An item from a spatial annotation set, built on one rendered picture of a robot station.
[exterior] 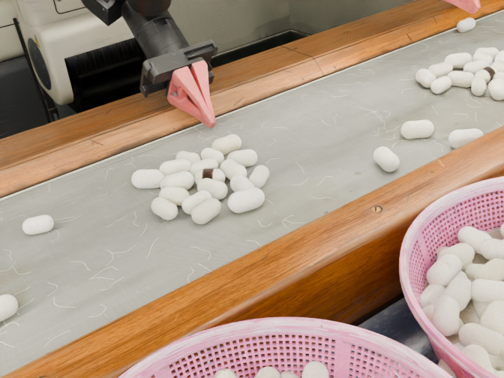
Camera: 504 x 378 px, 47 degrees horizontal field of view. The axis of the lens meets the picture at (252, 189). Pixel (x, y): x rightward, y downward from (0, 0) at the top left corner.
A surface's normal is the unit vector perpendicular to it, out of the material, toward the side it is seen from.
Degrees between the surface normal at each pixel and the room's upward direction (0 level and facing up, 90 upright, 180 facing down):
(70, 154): 45
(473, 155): 0
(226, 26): 89
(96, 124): 0
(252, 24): 88
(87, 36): 98
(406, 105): 0
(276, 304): 90
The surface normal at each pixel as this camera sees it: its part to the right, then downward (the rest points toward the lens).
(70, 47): 0.58, 0.49
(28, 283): -0.12, -0.84
